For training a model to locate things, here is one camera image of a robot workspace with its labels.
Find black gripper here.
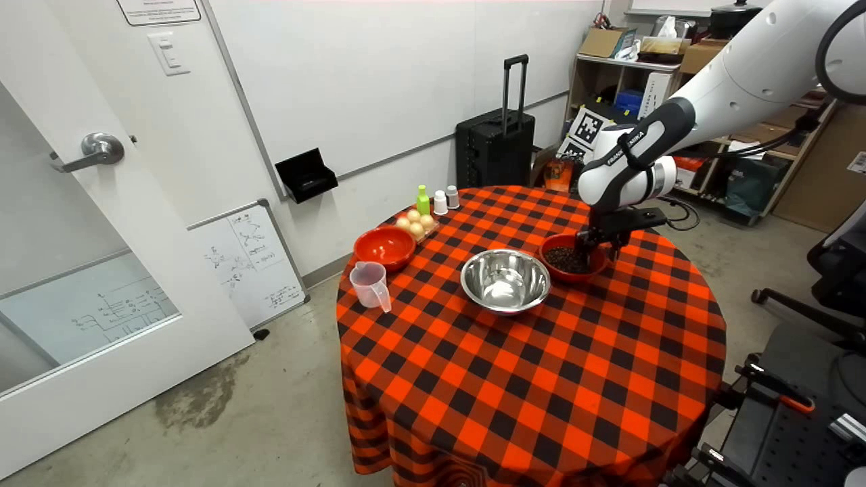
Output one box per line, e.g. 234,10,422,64
577,202,640,266

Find dark coffee beans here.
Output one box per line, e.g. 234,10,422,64
544,244,593,275

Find orange bowl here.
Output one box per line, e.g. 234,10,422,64
351,224,420,273
539,231,611,290

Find silver metal dish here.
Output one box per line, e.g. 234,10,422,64
458,246,554,317

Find black white fiducial tag board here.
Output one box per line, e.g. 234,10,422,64
552,102,632,173

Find black suitcase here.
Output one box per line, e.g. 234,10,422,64
451,52,535,189

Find teal storage bin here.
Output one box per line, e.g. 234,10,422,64
719,158,770,223

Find orange black plaid tablecloth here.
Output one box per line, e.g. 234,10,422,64
333,183,730,487

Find carton of eggs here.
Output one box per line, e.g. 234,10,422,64
391,205,441,244

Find small cardboard box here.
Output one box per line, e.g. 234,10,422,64
577,25,628,63

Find clear plastic measuring cup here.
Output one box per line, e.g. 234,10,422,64
345,259,395,317

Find large brown cardboard panel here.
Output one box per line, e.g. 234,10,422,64
773,102,866,233

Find black office chair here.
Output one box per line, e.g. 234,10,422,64
750,201,866,348

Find small leaning whiteboard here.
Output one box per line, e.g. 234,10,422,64
187,201,307,332

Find white door sign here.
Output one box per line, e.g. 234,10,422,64
117,0,205,28

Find white door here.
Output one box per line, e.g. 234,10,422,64
0,0,256,482

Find black clamp orange handle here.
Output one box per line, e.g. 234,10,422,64
738,354,820,417
690,440,753,487

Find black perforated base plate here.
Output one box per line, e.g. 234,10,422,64
692,319,866,487

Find large wall whiteboard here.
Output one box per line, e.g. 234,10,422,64
201,0,605,202

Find black wall holder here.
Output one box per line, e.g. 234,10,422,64
274,147,341,205

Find white light switch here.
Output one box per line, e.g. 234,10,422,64
145,30,191,78

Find silver door handle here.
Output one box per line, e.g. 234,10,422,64
48,131,127,177

